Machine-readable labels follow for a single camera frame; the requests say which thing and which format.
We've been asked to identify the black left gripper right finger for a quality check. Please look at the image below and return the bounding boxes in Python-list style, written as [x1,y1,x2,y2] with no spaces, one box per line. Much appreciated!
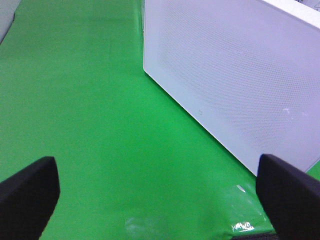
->
[255,154,320,240]

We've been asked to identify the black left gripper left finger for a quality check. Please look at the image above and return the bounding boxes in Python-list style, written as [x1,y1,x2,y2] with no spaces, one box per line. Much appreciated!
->
[0,156,60,240]

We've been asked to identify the white microwave door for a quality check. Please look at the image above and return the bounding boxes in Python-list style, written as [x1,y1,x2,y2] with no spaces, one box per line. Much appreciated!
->
[143,0,320,174]

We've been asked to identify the clear tape patch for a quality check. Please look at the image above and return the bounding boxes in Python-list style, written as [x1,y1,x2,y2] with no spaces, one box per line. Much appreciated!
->
[125,184,275,240]

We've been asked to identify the white microwave oven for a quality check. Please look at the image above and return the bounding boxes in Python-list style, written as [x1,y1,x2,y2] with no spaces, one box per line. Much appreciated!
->
[262,0,320,30]

